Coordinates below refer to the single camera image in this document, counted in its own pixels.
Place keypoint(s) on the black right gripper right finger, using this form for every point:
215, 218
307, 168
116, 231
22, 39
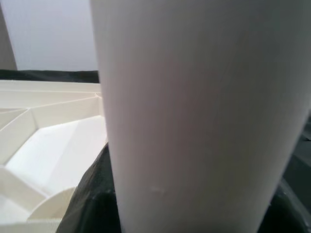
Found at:
289, 218

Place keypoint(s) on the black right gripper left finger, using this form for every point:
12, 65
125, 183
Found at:
94, 208

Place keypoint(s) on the white plastic table top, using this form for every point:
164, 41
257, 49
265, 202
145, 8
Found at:
48, 145

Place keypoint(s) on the white plastic table leg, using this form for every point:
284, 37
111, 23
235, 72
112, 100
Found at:
194, 121

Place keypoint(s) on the black table cloth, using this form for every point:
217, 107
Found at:
48, 74

